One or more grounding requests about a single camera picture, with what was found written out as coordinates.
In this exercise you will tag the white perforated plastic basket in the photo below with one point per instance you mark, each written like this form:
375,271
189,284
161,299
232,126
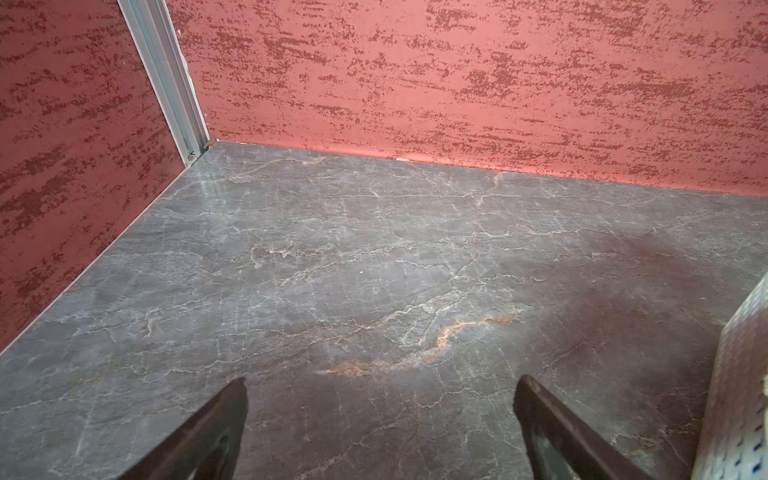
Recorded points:
733,440

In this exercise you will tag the aluminium left corner post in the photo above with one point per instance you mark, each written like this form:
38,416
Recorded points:
151,28

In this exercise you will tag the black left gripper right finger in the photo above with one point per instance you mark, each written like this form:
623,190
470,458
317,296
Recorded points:
559,444

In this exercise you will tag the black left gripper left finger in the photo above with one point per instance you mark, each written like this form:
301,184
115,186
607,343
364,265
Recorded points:
205,446

